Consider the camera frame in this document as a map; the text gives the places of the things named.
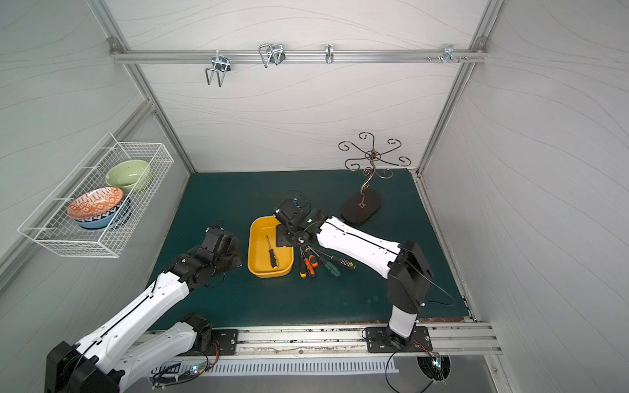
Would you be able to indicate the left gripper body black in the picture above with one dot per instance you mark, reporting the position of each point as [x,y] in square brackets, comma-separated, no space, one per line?
[228,258]

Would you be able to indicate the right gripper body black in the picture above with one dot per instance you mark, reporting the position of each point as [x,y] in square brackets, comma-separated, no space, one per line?
[284,235]

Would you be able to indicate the orange black grip screwdriver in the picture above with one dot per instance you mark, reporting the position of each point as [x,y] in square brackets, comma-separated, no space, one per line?
[311,261]

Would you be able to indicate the yellow plastic storage box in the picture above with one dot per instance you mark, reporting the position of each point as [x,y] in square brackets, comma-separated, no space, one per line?
[265,258]

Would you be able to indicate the black yellow handle screwdriver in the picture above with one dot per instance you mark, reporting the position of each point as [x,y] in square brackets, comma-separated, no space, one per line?
[273,258]

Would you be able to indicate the black orange slim screwdriver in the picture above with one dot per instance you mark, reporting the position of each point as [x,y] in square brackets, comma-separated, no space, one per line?
[303,267]

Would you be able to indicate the black yellow dotted screwdriver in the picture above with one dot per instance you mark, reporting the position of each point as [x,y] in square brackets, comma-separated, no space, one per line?
[344,263]

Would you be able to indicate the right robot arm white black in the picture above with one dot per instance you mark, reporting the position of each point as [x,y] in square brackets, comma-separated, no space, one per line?
[404,266]

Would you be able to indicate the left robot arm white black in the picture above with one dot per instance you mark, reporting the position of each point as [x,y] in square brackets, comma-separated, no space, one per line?
[68,369]

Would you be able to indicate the green table mat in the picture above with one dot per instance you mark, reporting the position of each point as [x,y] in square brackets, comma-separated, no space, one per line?
[240,299]

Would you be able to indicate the brown metal jewelry stand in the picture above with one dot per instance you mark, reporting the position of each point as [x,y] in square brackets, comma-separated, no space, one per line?
[372,164]

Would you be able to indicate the green ceramic bowl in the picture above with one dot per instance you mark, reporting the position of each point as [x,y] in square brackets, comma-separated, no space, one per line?
[130,176]

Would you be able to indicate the blue bowl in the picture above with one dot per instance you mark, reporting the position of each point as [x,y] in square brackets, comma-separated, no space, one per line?
[115,217]

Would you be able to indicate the orange patterned bowl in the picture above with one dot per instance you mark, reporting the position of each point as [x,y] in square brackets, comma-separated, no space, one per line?
[95,203]

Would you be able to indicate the white vent grille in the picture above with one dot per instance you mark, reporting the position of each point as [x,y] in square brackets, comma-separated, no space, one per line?
[303,367]

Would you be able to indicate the metal double hook middle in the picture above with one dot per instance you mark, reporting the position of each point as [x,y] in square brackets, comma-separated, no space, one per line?
[271,54]

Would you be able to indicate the metal double hook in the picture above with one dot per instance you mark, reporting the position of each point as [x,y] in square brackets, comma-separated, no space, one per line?
[271,54]
[220,66]

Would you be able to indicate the metal double hook left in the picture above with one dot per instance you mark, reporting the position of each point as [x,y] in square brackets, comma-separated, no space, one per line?
[220,66]

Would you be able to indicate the small metal hook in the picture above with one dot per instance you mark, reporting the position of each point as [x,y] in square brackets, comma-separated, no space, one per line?
[329,54]

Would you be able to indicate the metal hook right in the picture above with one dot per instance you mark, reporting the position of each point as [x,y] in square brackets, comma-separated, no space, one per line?
[448,56]

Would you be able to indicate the green handle screwdriver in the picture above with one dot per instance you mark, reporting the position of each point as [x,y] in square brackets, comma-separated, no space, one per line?
[329,266]

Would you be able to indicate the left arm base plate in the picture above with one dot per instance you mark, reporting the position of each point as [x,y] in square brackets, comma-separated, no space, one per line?
[226,341]

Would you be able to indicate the white wire wall basket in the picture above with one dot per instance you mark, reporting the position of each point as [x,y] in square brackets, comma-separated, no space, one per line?
[49,225]

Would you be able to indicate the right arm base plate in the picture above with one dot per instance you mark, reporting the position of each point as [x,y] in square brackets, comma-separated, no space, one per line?
[381,340]

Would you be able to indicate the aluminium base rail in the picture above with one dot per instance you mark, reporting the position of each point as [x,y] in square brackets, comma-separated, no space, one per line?
[286,341]

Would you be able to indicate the aluminium cross rail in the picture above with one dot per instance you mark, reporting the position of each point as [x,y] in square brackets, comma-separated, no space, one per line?
[243,57]

